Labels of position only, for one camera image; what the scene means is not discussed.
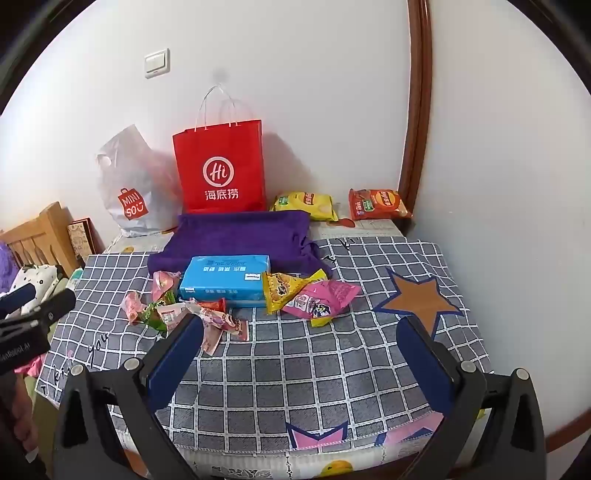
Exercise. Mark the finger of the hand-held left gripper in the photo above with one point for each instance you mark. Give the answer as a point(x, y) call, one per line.
point(16, 300)
point(55, 307)

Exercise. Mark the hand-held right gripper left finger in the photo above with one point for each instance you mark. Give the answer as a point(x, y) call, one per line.
point(175, 355)

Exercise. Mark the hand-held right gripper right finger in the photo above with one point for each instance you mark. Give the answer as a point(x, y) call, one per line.
point(425, 364)

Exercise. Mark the white red snack packet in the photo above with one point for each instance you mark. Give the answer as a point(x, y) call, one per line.
point(171, 318)

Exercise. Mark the green snack packet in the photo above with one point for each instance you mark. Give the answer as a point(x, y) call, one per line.
point(154, 314)

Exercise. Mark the long pink snack packet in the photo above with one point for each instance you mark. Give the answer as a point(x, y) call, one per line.
point(221, 323)

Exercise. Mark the pale pink snack packet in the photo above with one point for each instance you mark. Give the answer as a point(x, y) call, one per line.
point(134, 307)

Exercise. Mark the pink foil candy packet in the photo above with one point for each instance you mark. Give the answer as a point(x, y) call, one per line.
point(164, 284)

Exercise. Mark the yellow triangular snack packet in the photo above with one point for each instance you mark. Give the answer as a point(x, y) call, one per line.
point(277, 293)

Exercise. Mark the magenta snack packet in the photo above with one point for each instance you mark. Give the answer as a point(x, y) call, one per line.
point(323, 295)

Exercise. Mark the person's left hand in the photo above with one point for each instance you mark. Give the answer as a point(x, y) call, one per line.
point(25, 420)

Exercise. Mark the pink cloth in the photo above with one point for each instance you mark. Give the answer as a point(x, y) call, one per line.
point(30, 367)

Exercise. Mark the white spotted cloth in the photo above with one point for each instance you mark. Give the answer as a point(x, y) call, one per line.
point(37, 277)

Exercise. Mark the purple plush toy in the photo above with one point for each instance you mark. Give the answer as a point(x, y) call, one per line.
point(5, 267)

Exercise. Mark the patterned box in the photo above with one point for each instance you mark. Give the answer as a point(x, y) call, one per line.
point(83, 240)

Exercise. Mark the wooden headboard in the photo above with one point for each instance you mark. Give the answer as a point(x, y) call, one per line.
point(51, 230)

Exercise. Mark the blue tissue pack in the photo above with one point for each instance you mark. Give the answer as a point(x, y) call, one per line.
point(221, 281)

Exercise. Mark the grey checked blanket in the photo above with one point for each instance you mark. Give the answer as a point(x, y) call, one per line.
point(323, 369)

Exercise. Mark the purple towel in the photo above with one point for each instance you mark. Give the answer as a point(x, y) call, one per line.
point(240, 235)

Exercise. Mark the orange chips bag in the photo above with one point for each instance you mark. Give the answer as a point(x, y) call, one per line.
point(378, 203)

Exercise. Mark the white plastic bag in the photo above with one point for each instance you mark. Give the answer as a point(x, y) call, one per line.
point(134, 157)

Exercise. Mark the yellow chips bag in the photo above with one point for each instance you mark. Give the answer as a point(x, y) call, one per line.
point(304, 205)

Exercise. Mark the red paper bag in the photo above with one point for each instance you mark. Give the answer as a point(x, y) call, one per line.
point(217, 152)

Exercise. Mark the white light switch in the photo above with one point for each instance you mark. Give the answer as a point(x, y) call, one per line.
point(157, 61)

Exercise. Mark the wooden door frame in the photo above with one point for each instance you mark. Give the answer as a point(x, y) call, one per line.
point(418, 92)

